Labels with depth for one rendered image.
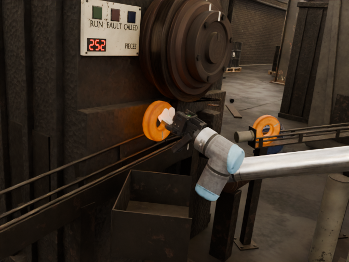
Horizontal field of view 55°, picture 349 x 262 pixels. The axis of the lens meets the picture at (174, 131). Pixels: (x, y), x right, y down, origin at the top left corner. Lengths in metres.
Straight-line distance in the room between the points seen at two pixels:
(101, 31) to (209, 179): 0.62
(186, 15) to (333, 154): 0.71
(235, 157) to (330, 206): 0.94
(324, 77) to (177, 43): 2.95
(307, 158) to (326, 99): 2.80
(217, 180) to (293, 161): 0.28
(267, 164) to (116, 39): 0.70
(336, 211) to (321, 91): 2.31
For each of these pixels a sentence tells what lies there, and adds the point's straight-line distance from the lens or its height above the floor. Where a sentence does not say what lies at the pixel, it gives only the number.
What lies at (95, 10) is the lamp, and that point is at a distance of 1.20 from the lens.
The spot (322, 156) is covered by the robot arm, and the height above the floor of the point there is 0.80.
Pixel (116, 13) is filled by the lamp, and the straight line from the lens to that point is 1.26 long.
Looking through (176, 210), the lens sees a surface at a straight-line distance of 1.13.
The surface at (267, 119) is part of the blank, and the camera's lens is 1.83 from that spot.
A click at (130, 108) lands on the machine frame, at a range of 1.31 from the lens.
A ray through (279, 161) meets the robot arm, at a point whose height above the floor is 0.76.
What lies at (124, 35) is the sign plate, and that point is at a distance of 1.29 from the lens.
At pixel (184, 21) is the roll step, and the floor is 1.20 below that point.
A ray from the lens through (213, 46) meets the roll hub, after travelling 1.36.
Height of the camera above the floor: 1.16
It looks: 16 degrees down
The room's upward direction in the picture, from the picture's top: 5 degrees clockwise
